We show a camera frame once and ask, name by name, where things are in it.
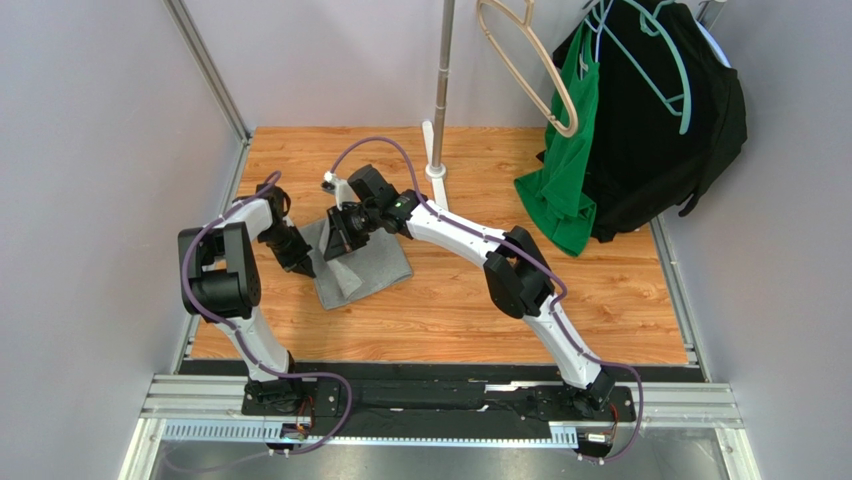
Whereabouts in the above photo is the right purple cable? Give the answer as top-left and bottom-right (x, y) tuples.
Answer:
(329, 136), (646, 464)

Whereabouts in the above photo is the teal clothes hanger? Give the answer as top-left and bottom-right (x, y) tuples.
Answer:
(583, 1), (694, 136)

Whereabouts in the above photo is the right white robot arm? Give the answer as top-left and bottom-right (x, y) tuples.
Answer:
(322, 165), (615, 411)

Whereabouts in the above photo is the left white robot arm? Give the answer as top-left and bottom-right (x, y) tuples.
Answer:
(177, 184), (316, 411)

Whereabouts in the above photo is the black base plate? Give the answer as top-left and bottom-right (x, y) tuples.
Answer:
(179, 359), (637, 442)

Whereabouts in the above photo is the black shirt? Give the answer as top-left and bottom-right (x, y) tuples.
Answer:
(552, 0), (749, 244)

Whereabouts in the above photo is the metal stand pole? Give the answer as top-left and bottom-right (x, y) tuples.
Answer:
(429, 0), (456, 174)

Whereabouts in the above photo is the beige clothes hanger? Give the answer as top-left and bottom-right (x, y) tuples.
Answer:
(475, 0), (581, 138)

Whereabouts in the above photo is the green shirt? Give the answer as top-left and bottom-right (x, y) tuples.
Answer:
(514, 24), (599, 257)

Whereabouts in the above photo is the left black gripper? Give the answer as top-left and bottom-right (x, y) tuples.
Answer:
(258, 225), (316, 278)

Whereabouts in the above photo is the grey cloth napkin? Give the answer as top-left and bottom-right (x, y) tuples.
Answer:
(299, 220), (413, 310)

